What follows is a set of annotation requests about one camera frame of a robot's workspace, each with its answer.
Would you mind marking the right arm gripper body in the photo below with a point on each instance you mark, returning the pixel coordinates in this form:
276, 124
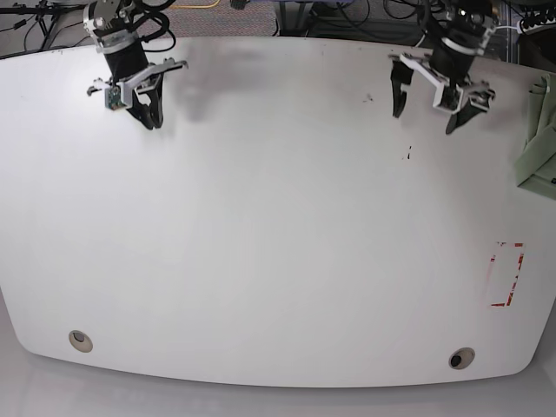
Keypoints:
131, 71

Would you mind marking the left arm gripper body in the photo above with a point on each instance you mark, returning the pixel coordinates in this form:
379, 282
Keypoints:
448, 67

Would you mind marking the green polo shirt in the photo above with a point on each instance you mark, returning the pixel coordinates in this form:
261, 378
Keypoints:
534, 170

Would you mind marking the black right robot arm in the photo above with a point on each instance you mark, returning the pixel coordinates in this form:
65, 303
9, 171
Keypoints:
119, 29

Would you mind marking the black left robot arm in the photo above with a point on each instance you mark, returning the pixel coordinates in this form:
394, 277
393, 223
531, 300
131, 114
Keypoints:
466, 34

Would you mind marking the white power strip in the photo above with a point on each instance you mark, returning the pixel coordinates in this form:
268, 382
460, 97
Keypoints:
537, 21

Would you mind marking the black tripod legs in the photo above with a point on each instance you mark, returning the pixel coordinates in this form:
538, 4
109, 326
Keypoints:
44, 15

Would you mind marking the red tape rectangle marker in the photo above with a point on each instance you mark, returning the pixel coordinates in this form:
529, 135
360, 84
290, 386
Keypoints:
503, 273

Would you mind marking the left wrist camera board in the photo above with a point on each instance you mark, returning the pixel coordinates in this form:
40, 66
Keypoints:
450, 99

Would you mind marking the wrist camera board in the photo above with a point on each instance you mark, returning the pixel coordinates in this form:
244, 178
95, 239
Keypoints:
450, 99
113, 99

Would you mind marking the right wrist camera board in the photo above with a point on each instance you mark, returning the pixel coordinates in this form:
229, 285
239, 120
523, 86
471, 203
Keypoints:
113, 99

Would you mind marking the left table cable grommet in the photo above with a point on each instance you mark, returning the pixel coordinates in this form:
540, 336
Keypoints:
80, 341

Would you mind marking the table cable grommet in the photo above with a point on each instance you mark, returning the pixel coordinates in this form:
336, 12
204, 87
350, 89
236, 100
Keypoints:
80, 341
461, 358

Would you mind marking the right table cable grommet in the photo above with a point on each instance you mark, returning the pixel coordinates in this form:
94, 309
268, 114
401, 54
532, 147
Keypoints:
461, 358

